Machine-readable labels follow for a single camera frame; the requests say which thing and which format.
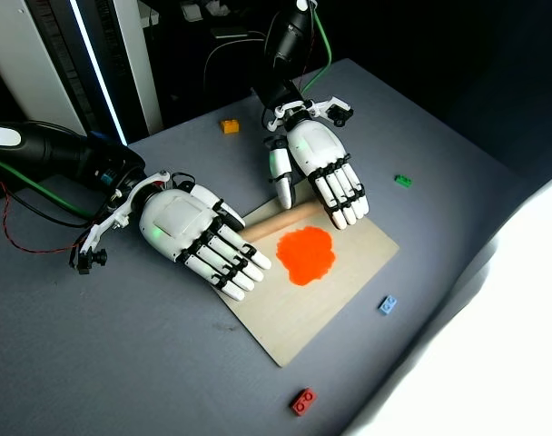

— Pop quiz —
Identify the light wooden board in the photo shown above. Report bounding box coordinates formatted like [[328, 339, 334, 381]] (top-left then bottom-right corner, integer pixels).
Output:
[[214, 179, 400, 369]]

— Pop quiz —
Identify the red and black twisted cable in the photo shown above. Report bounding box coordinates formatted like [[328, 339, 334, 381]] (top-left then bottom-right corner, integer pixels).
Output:
[[0, 166, 95, 256]]

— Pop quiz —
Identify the white backdrop sheet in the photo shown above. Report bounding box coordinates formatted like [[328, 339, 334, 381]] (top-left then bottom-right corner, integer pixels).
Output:
[[339, 170, 552, 436]]

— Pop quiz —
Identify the red toy brick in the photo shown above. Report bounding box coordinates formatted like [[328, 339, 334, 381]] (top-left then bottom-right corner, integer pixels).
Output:
[[289, 387, 319, 418]]

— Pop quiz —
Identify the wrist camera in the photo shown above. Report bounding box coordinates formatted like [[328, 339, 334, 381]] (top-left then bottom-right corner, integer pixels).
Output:
[[68, 247, 109, 276], [326, 103, 355, 128]]

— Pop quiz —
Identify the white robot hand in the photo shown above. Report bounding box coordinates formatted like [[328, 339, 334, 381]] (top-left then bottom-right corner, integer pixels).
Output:
[[263, 118, 370, 231], [137, 183, 273, 302]]

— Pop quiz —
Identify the light blue toy brick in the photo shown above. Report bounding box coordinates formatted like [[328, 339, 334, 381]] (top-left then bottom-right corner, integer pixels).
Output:
[[377, 294, 399, 316]]

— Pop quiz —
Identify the wooden rolling pin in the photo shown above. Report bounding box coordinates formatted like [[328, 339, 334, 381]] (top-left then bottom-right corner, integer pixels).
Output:
[[238, 202, 325, 244]]

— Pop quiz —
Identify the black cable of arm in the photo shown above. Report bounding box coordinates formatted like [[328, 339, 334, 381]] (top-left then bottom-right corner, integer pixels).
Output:
[[0, 167, 109, 230]]

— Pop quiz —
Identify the grey table cloth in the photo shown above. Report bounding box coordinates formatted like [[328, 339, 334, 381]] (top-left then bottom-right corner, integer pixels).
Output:
[[0, 57, 531, 436]]

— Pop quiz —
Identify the green cable of arm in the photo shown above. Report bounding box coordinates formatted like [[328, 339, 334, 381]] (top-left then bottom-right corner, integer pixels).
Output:
[[300, 7, 334, 95], [0, 158, 95, 219]]

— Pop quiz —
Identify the orange play dough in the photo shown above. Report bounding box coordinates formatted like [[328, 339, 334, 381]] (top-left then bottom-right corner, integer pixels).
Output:
[[275, 225, 339, 287]]

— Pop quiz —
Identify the white cabinet with light strip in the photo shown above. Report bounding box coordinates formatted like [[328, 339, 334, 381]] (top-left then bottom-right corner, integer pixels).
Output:
[[0, 0, 164, 146]]

